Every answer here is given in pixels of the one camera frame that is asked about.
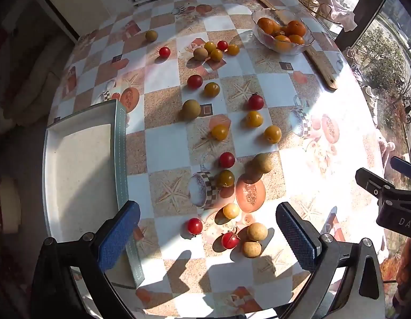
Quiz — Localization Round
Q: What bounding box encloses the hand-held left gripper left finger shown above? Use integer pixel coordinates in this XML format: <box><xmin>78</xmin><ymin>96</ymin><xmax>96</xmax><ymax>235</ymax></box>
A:
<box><xmin>33</xmin><ymin>200</ymin><xmax>141</xmax><ymax>319</ymax></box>

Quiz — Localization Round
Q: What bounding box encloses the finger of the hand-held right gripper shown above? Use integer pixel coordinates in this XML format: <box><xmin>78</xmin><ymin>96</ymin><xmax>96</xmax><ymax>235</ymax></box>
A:
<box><xmin>355</xmin><ymin>168</ymin><xmax>395</xmax><ymax>203</ymax></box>
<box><xmin>390</xmin><ymin>156</ymin><xmax>411</xmax><ymax>177</ymax></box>

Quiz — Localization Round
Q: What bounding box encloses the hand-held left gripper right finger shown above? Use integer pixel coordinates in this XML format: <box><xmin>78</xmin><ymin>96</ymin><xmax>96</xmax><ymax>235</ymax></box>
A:
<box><xmin>276</xmin><ymin>202</ymin><xmax>387</xmax><ymax>319</ymax></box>

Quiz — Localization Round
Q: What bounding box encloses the white tray with grey rim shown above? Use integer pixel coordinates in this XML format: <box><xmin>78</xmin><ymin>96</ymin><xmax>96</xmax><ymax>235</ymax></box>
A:
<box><xmin>43</xmin><ymin>100</ymin><xmax>145</xmax><ymax>289</ymax></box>

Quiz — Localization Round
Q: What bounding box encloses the white sneaker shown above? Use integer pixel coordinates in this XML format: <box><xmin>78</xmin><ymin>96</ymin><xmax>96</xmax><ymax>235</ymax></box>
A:
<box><xmin>361</xmin><ymin>85</ymin><xmax>380</xmax><ymax>128</ymax></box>

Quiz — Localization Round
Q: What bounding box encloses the checkered printed tablecloth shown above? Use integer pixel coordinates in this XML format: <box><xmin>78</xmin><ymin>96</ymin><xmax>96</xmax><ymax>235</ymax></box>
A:
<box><xmin>46</xmin><ymin>0</ymin><xmax>387</xmax><ymax>318</ymax></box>

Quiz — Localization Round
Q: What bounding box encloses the wooden back scratcher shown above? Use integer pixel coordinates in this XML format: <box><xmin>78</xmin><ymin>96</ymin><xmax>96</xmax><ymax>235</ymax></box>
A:
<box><xmin>240</xmin><ymin>0</ymin><xmax>338</xmax><ymax>92</ymax></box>

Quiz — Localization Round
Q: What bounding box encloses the pale pink towel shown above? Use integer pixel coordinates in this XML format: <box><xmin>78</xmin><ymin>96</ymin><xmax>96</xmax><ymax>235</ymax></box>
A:
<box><xmin>307</xmin><ymin>0</ymin><xmax>358</xmax><ymax>32</ymax></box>

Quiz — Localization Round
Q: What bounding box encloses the beige cushion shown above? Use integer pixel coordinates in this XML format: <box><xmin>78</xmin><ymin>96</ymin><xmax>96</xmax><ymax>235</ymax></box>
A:
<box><xmin>0</xmin><ymin>33</ymin><xmax>75</xmax><ymax>133</ymax></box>

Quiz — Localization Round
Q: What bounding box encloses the clear glass bowl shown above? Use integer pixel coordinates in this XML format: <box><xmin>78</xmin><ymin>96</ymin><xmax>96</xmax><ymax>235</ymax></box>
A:
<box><xmin>251</xmin><ymin>8</ymin><xmax>315</xmax><ymax>55</ymax></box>

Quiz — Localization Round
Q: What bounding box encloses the white cabinet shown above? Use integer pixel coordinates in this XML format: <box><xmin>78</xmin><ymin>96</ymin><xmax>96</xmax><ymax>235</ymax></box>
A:
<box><xmin>36</xmin><ymin>0</ymin><xmax>133</xmax><ymax>40</ymax></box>

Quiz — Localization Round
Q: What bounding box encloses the black window frame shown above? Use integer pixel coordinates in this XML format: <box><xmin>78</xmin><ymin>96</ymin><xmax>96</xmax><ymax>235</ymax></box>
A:
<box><xmin>335</xmin><ymin>0</ymin><xmax>397</xmax><ymax>50</ymax></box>

